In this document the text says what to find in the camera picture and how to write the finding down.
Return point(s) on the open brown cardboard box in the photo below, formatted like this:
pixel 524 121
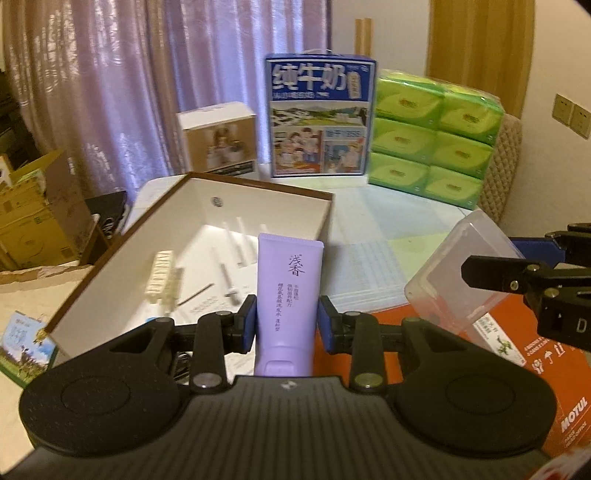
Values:
pixel 64 198

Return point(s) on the blue milk carton box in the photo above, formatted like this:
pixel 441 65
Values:
pixel 318 115

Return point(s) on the white product box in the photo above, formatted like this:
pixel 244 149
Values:
pixel 217 143

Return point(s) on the small green landscape-print box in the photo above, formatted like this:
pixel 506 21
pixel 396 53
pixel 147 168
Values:
pixel 23 346

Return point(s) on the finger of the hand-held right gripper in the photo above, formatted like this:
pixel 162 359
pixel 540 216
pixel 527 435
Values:
pixel 540 249
pixel 498 272

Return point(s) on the orange cardboard box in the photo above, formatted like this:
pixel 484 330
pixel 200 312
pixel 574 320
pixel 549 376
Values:
pixel 531 383

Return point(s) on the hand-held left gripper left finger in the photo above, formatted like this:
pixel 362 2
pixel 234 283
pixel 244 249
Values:
pixel 248 323

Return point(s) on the thin dark stick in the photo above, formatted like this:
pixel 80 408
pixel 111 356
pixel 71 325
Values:
pixel 194 295

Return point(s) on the yellowish cardboard carton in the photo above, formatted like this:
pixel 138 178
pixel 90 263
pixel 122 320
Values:
pixel 27 230

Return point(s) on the black box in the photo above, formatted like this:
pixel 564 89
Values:
pixel 108 212

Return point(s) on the stack of green tissue packs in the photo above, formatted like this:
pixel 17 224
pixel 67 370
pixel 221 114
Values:
pixel 406 138

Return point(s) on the beige quilted chair back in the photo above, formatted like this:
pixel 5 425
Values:
pixel 501 175

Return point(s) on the clear plastic box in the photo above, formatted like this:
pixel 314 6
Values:
pixel 443 277

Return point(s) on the wooden tube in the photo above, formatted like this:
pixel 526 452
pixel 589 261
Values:
pixel 363 37

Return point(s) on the flat cardboard sheet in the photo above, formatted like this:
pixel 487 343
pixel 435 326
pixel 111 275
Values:
pixel 46 273

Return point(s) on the purple cosmetic tube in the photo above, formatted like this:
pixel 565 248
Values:
pixel 288 286

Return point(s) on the cream ribbed hair clip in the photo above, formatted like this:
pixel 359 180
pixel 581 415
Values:
pixel 159 277

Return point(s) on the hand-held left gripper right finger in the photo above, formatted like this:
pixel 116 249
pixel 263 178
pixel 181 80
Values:
pixel 327 323

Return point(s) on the purple sheer curtain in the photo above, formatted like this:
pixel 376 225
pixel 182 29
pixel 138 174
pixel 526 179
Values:
pixel 115 69

